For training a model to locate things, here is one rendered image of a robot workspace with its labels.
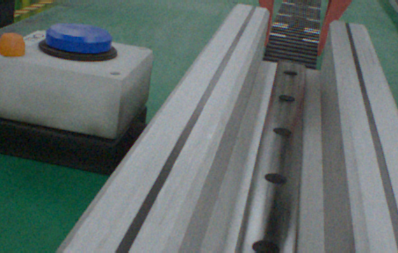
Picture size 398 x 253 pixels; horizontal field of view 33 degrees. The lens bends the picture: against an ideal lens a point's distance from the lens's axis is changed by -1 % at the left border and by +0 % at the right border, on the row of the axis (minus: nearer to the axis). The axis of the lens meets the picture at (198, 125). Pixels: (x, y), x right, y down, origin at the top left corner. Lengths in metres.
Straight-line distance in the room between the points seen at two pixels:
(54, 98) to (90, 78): 0.03
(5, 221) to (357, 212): 0.19
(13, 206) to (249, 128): 0.13
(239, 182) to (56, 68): 0.14
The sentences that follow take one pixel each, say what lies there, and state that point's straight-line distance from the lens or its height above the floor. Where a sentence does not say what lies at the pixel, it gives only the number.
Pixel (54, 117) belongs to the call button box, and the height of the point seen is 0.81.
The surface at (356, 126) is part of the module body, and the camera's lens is 0.28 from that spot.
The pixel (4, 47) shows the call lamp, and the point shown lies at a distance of 0.40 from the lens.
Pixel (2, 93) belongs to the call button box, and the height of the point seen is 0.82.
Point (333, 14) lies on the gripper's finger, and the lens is 0.66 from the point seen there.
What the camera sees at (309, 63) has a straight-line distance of 0.65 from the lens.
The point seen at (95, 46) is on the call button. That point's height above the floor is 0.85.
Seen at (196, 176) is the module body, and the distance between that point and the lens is 0.21.
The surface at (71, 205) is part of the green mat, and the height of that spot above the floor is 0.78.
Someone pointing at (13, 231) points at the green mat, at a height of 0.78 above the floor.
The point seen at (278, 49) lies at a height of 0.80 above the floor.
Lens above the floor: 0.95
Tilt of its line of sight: 20 degrees down
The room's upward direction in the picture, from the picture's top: 9 degrees clockwise
